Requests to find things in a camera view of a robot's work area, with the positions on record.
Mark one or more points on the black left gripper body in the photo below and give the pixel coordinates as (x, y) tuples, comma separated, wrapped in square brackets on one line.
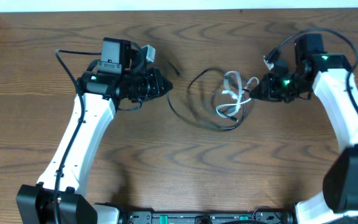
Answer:
[(153, 86)]

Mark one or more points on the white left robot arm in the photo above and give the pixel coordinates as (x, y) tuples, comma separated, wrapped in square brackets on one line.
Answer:
[(59, 195)]

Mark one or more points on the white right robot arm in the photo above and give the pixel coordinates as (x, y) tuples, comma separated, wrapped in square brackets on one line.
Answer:
[(330, 78)]

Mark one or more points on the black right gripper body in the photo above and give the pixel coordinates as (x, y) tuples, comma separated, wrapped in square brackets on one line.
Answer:
[(268, 90)]

